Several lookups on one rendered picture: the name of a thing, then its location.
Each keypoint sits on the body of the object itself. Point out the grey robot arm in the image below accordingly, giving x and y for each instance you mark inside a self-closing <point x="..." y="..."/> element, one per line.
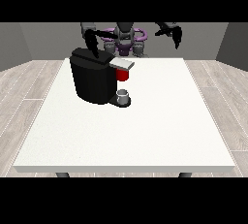
<point x="172" y="24"/>
<point x="88" y="26"/>

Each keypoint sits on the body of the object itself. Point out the small grey cup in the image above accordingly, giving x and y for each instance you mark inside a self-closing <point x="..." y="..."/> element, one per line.
<point x="122" y="96"/>

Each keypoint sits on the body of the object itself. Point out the dark table leg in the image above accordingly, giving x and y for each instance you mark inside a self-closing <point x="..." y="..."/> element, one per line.
<point x="185" y="175"/>
<point x="62" y="175"/>

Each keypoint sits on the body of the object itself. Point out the red pod holder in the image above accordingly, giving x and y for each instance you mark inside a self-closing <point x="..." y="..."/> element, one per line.
<point x="121" y="74"/>

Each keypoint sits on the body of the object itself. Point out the grey robot trunk purple rings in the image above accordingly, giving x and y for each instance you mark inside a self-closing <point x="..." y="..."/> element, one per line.
<point x="124" y="45"/>

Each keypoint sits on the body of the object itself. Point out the black coffee machine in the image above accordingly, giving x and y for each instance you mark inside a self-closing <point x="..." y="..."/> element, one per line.
<point x="92" y="79"/>

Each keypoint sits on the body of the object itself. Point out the pale grey machine lid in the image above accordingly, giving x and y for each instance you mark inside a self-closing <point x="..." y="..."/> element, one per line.
<point x="122" y="63"/>

